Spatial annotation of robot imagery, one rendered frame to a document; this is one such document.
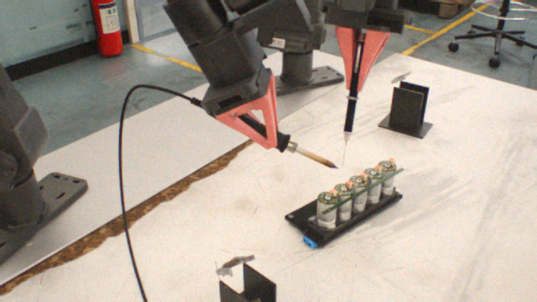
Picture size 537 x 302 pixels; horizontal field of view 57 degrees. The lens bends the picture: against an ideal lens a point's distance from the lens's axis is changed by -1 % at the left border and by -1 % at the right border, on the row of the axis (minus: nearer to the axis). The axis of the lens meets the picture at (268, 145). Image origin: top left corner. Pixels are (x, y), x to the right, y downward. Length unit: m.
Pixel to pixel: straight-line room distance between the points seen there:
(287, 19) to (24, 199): 0.40
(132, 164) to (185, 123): 0.15
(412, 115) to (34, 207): 0.60
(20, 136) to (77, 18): 2.75
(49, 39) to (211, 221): 2.70
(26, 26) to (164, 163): 2.48
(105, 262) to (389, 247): 0.35
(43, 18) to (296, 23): 2.80
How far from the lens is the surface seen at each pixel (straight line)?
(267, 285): 0.52
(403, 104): 0.89
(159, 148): 0.85
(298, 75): 1.02
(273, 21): 0.53
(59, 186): 0.79
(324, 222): 0.63
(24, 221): 0.72
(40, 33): 3.27
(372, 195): 0.68
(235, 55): 0.54
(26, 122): 0.66
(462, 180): 0.81
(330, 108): 0.96
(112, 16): 3.28
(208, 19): 0.54
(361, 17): 0.59
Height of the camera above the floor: 1.19
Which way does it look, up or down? 32 degrees down
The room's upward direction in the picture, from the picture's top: straight up
